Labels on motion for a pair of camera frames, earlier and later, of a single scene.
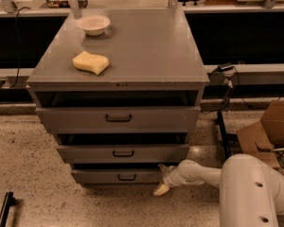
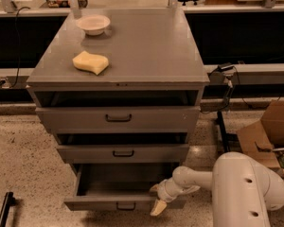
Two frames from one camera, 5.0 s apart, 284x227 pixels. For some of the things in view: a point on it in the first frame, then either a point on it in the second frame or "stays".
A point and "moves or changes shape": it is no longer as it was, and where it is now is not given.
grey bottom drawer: [116, 176] moves or changes shape
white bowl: [94, 25] stays
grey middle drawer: [160, 153] stays
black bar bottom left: [9, 200] stays
